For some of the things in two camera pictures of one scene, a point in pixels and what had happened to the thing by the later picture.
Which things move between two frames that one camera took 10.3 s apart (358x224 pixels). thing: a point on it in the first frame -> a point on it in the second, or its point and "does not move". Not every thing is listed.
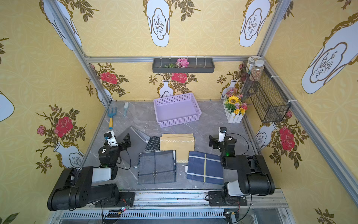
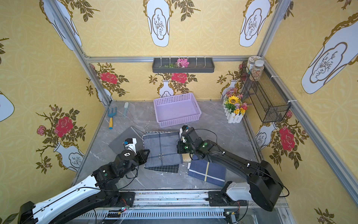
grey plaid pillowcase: x=158 y=166 -> x=162 y=146
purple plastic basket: x=175 y=109 does not move
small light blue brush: x=126 y=108 does not move
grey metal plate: x=139 y=142 does not move
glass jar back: x=251 y=63 does not move
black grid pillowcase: x=153 y=144 -> x=170 y=168
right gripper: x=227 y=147 -> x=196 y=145
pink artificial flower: x=182 y=63 does not move
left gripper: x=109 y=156 -> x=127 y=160
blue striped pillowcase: x=205 y=167 does not move
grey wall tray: x=196 y=65 does not move
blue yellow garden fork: x=111 y=119 does not move
